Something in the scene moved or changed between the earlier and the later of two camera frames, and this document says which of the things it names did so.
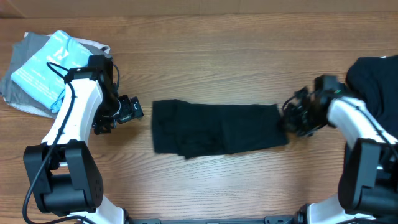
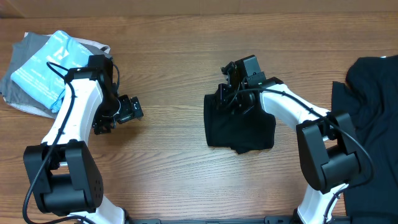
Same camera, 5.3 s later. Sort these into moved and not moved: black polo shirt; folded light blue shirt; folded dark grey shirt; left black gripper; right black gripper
Moved: right black gripper; black polo shirt
Not moved: folded dark grey shirt; left black gripper; folded light blue shirt
